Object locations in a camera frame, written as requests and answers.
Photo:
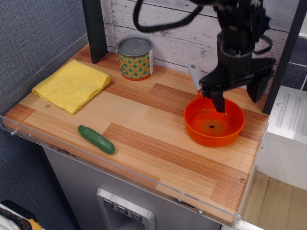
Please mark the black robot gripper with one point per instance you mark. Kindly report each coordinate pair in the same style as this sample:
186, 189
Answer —
237, 68

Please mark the red pan with grey handle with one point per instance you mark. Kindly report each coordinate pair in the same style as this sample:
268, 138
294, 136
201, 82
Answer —
204, 124

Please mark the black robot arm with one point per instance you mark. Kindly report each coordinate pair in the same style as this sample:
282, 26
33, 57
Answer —
243, 25

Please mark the white ribbed appliance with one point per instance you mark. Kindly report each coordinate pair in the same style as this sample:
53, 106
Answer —
283, 152

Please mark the patterned tin can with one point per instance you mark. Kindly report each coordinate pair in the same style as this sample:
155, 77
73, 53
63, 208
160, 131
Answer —
135, 55

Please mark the green toy cucumber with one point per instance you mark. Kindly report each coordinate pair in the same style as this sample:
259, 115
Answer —
96, 139

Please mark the yellow folded cloth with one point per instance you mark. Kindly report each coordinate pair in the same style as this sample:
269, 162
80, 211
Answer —
72, 86

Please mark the grey cabinet with dispenser panel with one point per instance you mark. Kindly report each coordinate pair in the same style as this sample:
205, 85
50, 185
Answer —
103, 200

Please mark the yellow object at corner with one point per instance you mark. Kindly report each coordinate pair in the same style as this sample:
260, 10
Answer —
35, 225

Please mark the black right upright post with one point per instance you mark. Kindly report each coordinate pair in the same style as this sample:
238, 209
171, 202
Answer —
285, 57

